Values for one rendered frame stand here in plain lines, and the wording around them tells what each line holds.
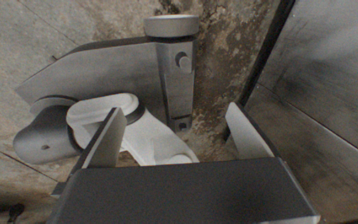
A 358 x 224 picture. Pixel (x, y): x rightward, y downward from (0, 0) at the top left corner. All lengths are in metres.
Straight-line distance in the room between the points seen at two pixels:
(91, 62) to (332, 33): 0.87
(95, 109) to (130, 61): 0.20
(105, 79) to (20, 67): 0.39
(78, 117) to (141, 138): 0.19
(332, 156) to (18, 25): 1.29
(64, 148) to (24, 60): 0.43
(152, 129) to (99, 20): 0.47
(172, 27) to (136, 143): 0.36
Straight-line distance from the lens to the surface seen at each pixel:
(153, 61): 0.48
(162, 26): 0.45
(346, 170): 0.81
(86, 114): 0.42
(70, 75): 0.54
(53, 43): 0.71
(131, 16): 0.63
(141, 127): 0.37
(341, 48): 0.75
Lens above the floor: 0.63
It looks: 46 degrees down
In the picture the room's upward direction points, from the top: 156 degrees clockwise
